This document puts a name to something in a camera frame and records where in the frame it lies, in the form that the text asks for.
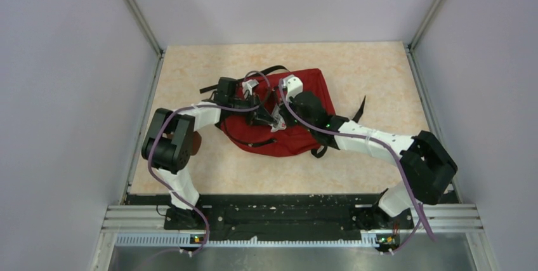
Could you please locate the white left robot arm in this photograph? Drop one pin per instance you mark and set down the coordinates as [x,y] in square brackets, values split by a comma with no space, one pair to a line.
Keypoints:
[170,140]

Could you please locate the aluminium frame rail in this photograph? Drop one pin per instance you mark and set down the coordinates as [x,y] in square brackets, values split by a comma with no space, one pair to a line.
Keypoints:
[142,226]

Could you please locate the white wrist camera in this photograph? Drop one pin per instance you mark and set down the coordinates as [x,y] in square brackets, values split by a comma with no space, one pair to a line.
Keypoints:
[292,86]
[248,87]

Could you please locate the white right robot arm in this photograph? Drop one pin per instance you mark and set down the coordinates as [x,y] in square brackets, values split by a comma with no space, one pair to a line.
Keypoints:
[424,164]

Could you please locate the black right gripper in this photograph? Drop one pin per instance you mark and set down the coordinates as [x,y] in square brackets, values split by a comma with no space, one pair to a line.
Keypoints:
[287,120]

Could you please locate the clear plastic protractor packet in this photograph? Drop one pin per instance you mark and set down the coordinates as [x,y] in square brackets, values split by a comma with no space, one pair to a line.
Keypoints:
[278,121]

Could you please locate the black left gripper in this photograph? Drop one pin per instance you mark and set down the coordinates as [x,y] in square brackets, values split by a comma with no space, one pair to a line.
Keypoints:
[261,116]

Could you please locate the brown leather case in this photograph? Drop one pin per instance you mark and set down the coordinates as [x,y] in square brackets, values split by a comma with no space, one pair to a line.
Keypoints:
[196,142]

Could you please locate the red student backpack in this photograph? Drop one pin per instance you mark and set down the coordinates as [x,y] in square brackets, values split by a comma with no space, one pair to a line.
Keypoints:
[294,140]

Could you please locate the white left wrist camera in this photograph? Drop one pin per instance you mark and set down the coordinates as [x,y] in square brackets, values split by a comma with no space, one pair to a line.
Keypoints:
[248,87]

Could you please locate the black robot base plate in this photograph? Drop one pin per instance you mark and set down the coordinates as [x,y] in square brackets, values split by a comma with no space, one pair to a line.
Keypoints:
[278,218]

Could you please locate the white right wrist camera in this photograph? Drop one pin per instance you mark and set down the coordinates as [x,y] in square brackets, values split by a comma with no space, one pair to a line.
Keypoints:
[292,86]

